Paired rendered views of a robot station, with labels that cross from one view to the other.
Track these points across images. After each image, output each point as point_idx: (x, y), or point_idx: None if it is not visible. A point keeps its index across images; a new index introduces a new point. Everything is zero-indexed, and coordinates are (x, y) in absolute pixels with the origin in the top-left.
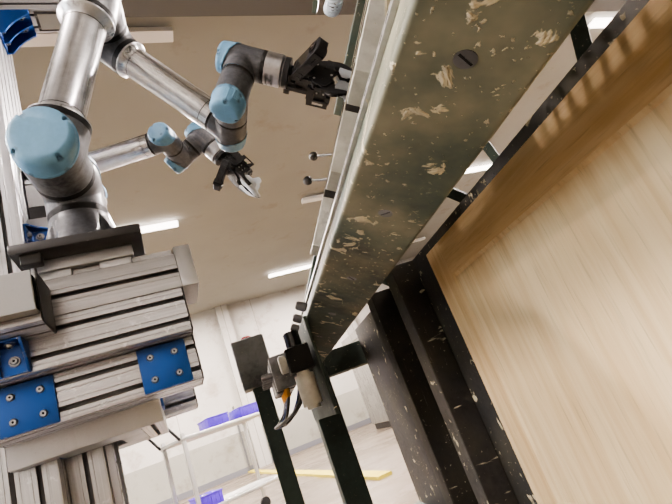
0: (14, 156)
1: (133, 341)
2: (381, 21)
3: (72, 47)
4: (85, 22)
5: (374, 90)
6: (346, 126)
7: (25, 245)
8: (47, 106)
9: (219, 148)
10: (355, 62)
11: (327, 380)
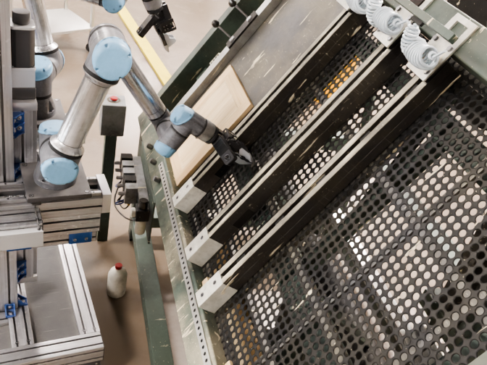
0: (44, 178)
1: (72, 232)
2: (219, 293)
3: (88, 113)
4: (101, 93)
5: (193, 333)
6: (205, 245)
7: (35, 199)
8: (67, 156)
9: (155, 8)
10: (203, 295)
11: (151, 231)
